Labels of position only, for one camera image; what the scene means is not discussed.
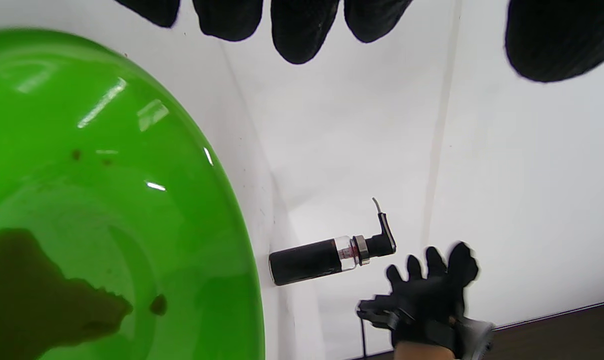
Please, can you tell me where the person's left hand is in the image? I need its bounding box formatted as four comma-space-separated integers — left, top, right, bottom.
113, 0, 604, 84

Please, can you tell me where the grey wrist device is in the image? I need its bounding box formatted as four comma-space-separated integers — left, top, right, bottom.
452, 317, 496, 360

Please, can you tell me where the green plastic bowl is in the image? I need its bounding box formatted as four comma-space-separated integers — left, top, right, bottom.
0, 27, 267, 360

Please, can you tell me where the person's right forearm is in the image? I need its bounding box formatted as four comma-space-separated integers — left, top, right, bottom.
393, 341, 457, 360

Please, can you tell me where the black sauce pump bottle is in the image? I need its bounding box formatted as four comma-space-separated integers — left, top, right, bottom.
268, 197, 398, 287

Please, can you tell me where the brown sauce puddle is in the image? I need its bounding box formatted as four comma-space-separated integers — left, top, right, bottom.
0, 227, 134, 360

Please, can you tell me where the person's right hand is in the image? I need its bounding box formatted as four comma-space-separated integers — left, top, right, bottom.
356, 242, 481, 349

